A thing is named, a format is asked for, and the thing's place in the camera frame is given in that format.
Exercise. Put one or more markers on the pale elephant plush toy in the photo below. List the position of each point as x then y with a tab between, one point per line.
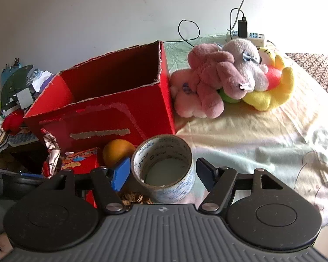
235	47

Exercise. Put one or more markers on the black charger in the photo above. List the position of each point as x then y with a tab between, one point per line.
242	28

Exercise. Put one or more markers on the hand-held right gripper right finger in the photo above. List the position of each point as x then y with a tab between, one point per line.
206	173

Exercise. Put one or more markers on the patterned foil wrapper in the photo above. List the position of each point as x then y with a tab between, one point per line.
51	152

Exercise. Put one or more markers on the blue pen holder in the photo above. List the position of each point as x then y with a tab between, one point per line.
9	69

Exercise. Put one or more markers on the small white box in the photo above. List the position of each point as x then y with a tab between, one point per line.
24	98

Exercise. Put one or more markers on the pale pink plush toy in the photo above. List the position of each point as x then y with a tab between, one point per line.
183	101

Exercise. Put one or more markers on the blue checked cloth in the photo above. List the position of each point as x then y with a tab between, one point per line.
23	139

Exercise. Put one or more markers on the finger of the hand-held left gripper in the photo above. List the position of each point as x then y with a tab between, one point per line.
32	178

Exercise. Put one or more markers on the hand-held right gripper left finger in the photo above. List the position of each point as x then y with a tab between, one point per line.
120	173

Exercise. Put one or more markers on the white power strip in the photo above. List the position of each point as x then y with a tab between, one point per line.
258	41

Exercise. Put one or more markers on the red cardboard box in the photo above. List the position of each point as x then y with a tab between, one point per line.
103	120

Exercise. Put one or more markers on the brown speckled blanket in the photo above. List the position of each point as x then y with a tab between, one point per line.
322	68

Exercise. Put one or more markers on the yellow plush toy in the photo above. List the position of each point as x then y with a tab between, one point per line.
273	98

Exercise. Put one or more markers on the clear packing tape roll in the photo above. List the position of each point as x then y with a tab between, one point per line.
180	186

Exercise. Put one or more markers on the white tissue paper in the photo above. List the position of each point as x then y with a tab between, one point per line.
42	80

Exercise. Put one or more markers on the dusty pink teddy bear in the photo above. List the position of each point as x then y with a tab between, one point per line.
205	57

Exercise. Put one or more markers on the red printed packet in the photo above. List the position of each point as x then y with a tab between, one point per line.
79	163

